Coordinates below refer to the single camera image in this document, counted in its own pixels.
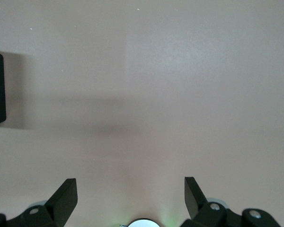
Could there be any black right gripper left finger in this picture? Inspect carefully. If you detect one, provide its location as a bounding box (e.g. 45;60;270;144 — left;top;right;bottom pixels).
0;178;78;227

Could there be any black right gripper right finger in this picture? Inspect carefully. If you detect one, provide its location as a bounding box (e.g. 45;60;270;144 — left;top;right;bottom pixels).
181;176;283;227

